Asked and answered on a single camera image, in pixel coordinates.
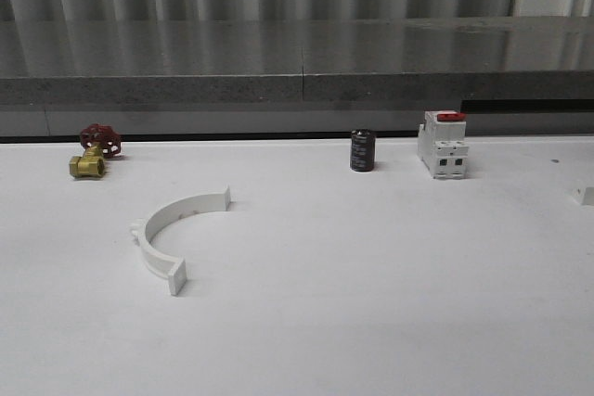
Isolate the grey stone counter ledge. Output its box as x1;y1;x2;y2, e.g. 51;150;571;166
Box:
1;17;593;141

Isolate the black cylindrical capacitor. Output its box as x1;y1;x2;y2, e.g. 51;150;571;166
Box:
350;129;376;172

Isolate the white half-ring pipe clamp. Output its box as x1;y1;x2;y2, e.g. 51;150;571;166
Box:
130;186;231;296

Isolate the white circuit breaker red switch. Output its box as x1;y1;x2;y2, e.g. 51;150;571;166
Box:
418;110;469;179

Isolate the brass valve red handwheel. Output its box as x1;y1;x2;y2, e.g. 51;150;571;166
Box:
69;123;122;178

